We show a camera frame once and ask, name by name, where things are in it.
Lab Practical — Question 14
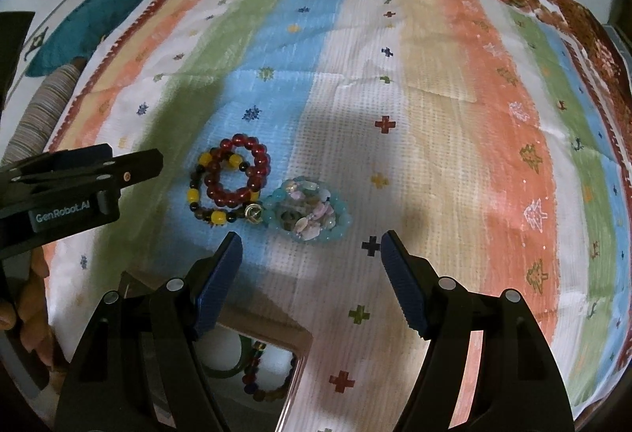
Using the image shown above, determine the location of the wooden jewelry box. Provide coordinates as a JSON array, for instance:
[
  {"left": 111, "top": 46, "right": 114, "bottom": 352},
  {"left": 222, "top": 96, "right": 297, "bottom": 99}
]
[{"left": 194, "top": 302, "right": 313, "bottom": 431}]

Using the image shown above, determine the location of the light blue bead bracelet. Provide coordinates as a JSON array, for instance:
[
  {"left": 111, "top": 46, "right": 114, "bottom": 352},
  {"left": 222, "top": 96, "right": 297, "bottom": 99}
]
[{"left": 261, "top": 176, "right": 354, "bottom": 244}]

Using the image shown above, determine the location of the green jade bangle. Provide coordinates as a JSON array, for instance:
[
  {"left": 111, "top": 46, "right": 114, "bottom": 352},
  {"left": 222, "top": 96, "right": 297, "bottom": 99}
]
[{"left": 199, "top": 329, "right": 254, "bottom": 379}]

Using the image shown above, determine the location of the teal pillow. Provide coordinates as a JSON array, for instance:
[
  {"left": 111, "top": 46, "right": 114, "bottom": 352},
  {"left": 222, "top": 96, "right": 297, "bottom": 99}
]
[{"left": 26, "top": 0, "right": 143, "bottom": 77}]

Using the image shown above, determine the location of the multicolour glass bead bracelet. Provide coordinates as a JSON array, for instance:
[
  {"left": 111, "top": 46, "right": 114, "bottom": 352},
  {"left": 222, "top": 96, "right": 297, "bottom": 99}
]
[{"left": 240, "top": 340, "right": 300, "bottom": 404}]

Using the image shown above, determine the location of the person's left hand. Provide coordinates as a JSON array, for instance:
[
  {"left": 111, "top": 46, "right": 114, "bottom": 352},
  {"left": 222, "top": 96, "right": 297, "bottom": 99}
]
[{"left": 1, "top": 247, "right": 55, "bottom": 369}]

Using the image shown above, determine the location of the grey striped bolster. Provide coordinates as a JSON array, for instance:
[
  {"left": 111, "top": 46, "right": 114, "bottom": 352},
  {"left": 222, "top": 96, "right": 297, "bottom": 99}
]
[{"left": 1, "top": 56, "right": 87, "bottom": 166}]

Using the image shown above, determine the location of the striped colourful woven cloth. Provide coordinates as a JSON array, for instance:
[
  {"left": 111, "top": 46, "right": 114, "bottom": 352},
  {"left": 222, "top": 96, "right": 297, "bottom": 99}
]
[{"left": 46, "top": 0, "right": 631, "bottom": 431}]

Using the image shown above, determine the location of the dark red bead bracelet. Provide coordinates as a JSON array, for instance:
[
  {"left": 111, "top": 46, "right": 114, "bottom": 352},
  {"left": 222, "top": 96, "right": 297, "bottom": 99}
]
[{"left": 202, "top": 132, "right": 272, "bottom": 208}]

